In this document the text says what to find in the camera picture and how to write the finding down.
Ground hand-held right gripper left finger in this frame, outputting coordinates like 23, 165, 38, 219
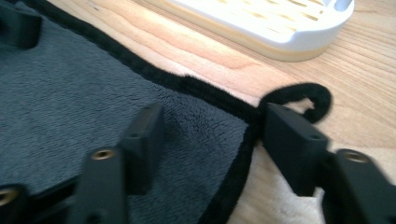
66, 102, 165, 224

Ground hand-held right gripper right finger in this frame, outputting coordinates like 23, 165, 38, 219
261, 102, 396, 224

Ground grey towel with black edge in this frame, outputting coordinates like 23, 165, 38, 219
0, 0, 332, 224

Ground white slotted tray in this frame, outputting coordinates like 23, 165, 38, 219
146, 0, 356, 63

